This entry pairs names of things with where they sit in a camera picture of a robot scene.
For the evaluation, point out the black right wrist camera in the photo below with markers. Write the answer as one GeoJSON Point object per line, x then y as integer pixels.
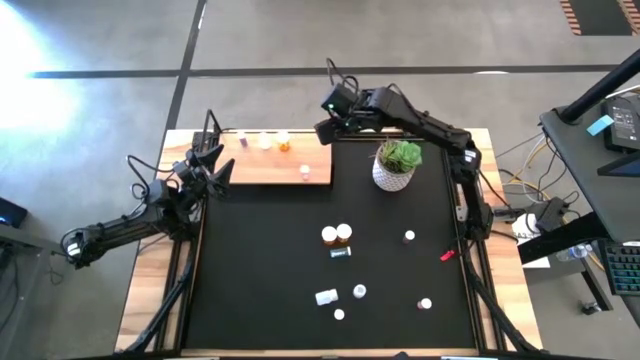
{"type": "Point", "coordinates": [336, 100]}

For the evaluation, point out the grey side desk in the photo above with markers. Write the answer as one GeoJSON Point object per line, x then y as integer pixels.
{"type": "Point", "coordinates": [590, 170]}

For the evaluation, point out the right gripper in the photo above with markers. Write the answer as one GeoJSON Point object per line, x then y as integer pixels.
{"type": "Point", "coordinates": [367, 107]}

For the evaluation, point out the small red clip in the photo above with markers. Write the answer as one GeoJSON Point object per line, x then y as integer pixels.
{"type": "Point", "coordinates": [447, 255]}

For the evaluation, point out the black electronic device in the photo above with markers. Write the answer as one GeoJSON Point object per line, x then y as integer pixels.
{"type": "Point", "coordinates": [10, 212]}

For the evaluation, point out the black backlit keyboard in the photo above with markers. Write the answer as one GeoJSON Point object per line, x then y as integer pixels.
{"type": "Point", "coordinates": [622, 270]}

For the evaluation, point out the blue vial red pills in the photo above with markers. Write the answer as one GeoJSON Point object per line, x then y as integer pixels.
{"type": "Point", "coordinates": [425, 303]}

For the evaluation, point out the black round pole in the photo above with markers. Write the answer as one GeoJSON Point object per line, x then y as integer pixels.
{"type": "Point", "coordinates": [600, 87]}

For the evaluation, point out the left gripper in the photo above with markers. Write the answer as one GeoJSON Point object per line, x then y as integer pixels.
{"type": "Point", "coordinates": [195, 180]}

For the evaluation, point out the black power adapter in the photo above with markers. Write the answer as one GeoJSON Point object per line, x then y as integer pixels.
{"type": "Point", "coordinates": [550, 212]}

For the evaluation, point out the black aluminium rig frame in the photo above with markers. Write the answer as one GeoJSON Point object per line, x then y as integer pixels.
{"type": "Point", "coordinates": [402, 134]}

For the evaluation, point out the wooden shelf black frame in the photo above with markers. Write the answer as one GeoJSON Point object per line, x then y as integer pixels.
{"type": "Point", "coordinates": [270, 167]}

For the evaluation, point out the orange pill bottle white cap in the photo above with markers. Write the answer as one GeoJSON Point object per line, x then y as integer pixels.
{"type": "Point", "coordinates": [329, 233]}
{"type": "Point", "coordinates": [344, 231]}
{"type": "Point", "coordinates": [283, 141]}

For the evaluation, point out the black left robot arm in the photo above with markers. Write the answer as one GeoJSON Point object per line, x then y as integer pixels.
{"type": "Point", "coordinates": [120, 227]}

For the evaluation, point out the white bottle tan label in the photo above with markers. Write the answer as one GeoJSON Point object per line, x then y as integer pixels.
{"type": "Point", "coordinates": [326, 297]}

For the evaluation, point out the black tablet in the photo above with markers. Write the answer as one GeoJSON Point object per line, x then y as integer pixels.
{"type": "Point", "coordinates": [620, 167]}

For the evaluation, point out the white plastic pill bottle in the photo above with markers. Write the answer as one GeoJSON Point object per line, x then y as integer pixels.
{"type": "Point", "coordinates": [359, 290]}

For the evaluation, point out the white paper sheet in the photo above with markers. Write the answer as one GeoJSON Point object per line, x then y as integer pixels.
{"type": "Point", "coordinates": [536, 262]}

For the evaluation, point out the blue vial white tablets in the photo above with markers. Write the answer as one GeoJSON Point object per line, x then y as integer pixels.
{"type": "Point", "coordinates": [340, 252]}

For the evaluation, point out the pink vial pale tablets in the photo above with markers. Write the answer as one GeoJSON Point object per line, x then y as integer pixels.
{"type": "Point", "coordinates": [339, 314]}

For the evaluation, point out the black table mat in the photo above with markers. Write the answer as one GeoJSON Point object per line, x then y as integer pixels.
{"type": "Point", "coordinates": [280, 320]}

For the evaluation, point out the light blue block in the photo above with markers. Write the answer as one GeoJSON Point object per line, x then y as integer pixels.
{"type": "Point", "coordinates": [599, 125]}

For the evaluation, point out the clear plastic water bottle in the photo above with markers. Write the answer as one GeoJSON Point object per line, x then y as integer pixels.
{"type": "Point", "coordinates": [572, 252]}

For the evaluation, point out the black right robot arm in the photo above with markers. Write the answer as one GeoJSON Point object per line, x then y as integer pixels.
{"type": "Point", "coordinates": [435, 131]}

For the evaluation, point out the black orange-edged floor mat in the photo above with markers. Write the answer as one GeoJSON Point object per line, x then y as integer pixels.
{"type": "Point", "coordinates": [597, 17]}

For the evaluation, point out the black labelled device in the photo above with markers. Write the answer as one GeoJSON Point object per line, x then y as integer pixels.
{"type": "Point", "coordinates": [622, 125]}

